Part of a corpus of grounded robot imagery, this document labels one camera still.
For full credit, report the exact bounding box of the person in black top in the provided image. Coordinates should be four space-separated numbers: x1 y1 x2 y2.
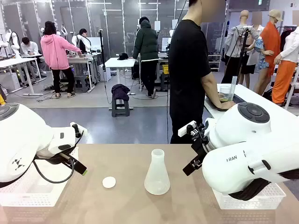
78 28 92 54

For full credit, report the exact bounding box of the black camera tripod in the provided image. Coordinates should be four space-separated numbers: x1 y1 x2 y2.
234 25 252 85

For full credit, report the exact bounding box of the person in dark green jacket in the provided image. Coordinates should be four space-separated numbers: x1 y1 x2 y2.
132 16 160 99

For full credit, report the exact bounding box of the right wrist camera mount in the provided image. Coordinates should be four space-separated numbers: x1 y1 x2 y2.
178 120 206 140

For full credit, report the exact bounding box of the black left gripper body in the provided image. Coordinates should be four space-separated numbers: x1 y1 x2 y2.
35 144 79 165

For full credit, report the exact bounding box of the grey step stool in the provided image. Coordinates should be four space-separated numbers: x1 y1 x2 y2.
73 74 89 93
111 93 130 118

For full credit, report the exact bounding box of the white computer tower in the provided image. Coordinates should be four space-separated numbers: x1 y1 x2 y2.
98 64 112 82

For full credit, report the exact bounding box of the mannequin in orange dress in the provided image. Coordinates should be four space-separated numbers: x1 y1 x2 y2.
254 9 285 95

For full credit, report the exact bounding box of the clear plastic beaker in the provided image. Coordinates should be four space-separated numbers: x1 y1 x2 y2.
219 85 232 103

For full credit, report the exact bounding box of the person in black t-shirt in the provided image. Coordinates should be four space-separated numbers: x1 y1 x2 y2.
168 0 221 145

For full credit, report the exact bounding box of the person in pink hoodie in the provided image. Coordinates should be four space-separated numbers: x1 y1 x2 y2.
40 21 82 98

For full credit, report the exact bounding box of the translucent graduated cylinder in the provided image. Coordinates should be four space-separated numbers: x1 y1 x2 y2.
231 76 238 101

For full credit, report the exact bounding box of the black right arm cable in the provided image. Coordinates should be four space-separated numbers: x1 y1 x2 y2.
228 168 299 201

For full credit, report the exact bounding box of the white shoe shelf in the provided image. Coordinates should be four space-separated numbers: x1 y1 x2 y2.
207 54 222 72

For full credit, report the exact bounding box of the black flat tray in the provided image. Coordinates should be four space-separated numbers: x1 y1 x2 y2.
205 92 247 112

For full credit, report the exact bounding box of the translucent plastic conical flask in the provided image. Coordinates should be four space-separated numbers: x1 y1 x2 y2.
144 148 171 196

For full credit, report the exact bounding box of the white perforated plastic basket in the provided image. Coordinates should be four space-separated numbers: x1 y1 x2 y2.
212 182 287 210

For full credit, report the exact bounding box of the seated person in white shirt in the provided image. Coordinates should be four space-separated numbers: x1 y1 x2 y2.
20 36 47 79

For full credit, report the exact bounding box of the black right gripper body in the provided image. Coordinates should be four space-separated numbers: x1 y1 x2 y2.
191 137 212 162

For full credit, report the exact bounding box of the mannequin in floral blue dress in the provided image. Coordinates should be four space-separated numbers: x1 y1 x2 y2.
240 11 273 89

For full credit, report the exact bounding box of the yellow cloth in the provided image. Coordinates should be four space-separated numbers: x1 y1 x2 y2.
0 85 7 105

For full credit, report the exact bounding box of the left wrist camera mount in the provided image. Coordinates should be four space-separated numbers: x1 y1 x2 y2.
70 121 88 138

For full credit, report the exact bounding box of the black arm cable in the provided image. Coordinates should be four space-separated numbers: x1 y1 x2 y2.
32 157 75 184
228 168 299 201

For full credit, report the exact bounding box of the person's right hand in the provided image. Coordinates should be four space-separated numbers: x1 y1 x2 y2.
217 100 237 111

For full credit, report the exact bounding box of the person's right forearm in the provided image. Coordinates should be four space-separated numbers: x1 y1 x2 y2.
205 88 222 108

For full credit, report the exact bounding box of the dark crumpled cloth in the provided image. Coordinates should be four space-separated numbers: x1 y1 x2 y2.
111 84 131 102

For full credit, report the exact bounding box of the white perforated plastic tray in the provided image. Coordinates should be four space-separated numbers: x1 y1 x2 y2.
0 146 79 208

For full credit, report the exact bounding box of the mannequin in orange trousers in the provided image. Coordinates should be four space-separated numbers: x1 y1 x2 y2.
271 22 299 105

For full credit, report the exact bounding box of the white round flask cap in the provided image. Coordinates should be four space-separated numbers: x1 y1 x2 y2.
102 176 117 189

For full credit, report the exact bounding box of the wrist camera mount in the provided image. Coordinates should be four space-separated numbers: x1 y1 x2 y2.
178 120 206 140
70 121 88 138

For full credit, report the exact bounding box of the mannequin in grey shirt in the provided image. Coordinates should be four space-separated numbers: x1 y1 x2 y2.
221 10 260 84

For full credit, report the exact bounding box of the black camera stand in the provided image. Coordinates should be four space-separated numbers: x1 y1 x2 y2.
97 29 107 82

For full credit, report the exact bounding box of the white desk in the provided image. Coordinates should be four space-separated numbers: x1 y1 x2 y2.
105 57 136 111
66 54 96 91
0 57 44 97

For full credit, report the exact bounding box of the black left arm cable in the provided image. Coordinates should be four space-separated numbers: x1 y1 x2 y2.
32 157 75 184

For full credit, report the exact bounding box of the grey workbench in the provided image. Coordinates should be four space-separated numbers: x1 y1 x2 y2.
154 53 170 91

